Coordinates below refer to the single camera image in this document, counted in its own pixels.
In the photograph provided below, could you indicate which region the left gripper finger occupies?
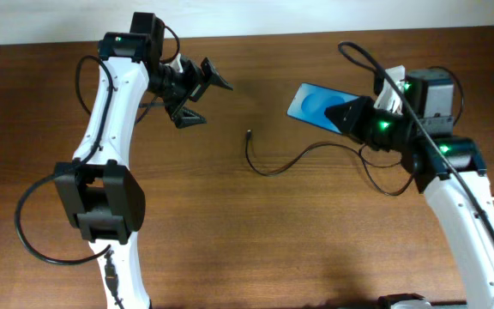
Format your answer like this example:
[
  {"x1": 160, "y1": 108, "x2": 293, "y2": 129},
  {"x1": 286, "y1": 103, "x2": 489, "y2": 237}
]
[
  {"x1": 201, "y1": 58, "x2": 233, "y2": 90},
  {"x1": 172, "y1": 107, "x2": 207, "y2": 129}
]

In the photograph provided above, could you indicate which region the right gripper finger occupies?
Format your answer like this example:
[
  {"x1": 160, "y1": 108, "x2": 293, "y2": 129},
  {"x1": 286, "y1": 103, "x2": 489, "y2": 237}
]
[
  {"x1": 324, "y1": 96, "x2": 374, "y2": 118},
  {"x1": 324, "y1": 109, "x2": 376, "y2": 142}
]

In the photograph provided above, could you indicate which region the black USB charging cable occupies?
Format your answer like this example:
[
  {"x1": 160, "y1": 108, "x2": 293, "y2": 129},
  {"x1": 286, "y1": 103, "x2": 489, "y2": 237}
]
[{"x1": 244, "y1": 130, "x2": 416, "y2": 197}]

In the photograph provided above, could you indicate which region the blue Galaxy smartphone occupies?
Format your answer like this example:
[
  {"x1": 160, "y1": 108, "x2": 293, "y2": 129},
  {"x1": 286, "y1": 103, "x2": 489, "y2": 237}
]
[{"x1": 286, "y1": 82, "x2": 358, "y2": 135}]

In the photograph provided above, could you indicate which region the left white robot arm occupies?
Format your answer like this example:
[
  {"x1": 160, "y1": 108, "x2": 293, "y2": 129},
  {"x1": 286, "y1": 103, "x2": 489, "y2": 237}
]
[{"x1": 55, "y1": 12, "x2": 232, "y2": 308}]

